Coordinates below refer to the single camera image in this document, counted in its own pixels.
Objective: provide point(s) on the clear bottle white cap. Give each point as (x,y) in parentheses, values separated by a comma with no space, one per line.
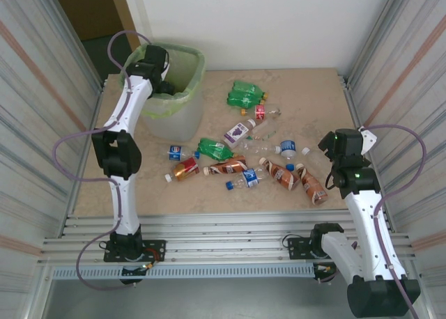
(258,147)
(315,159)

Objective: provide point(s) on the right base power lead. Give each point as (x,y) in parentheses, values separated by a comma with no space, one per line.
(325,268)

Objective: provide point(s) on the red gold label bottle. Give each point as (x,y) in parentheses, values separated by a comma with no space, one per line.
(186,167)

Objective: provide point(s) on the clear bottle blue label cap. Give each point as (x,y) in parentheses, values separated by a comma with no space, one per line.
(249,177)

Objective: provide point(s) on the green plastic bin liner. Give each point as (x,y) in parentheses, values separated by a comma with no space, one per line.
(181,68)

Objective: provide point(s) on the light wooden door frame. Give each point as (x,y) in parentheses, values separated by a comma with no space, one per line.
(121,5)

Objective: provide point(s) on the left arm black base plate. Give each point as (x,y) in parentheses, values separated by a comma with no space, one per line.
(157,249)

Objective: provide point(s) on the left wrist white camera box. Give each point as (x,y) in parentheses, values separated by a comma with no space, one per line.
(167,67)

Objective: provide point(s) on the brown coffee drink bottle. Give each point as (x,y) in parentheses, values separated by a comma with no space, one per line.
(311,188)
(228,167)
(278,172)

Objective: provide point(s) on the grape label juice bottle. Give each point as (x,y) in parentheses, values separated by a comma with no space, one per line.
(235,132)

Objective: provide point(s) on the clear bottle red label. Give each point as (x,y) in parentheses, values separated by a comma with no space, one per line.
(259,112)

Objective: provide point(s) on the blue cola label bottle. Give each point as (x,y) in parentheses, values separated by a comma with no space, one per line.
(177,152)

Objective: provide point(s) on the clear bottle blue white label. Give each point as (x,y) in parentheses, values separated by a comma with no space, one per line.
(288,147)

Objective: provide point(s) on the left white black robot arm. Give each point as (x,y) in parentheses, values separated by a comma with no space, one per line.
(125,103)

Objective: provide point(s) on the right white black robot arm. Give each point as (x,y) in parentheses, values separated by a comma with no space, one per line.
(366,228)

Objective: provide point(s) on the left base power lead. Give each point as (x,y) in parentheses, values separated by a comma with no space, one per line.
(149,265)

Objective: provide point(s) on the translucent plastic waste bin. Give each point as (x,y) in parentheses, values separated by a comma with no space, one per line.
(184,131)

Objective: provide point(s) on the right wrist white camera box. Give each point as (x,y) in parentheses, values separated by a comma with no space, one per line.
(367,139)

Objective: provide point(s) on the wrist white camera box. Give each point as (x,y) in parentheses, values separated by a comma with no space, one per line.
(167,67)
(367,139)

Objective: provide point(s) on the base power lead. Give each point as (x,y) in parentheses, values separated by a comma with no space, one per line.
(325,268)
(149,265)

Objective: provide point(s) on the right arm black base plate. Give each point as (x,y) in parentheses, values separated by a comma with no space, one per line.
(296,247)

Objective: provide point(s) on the green bottle white label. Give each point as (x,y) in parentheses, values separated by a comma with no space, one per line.
(216,148)

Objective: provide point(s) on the aluminium rail frame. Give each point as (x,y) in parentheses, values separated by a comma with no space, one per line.
(226,228)

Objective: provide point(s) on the brown wooden door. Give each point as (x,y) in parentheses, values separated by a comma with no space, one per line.
(87,9)

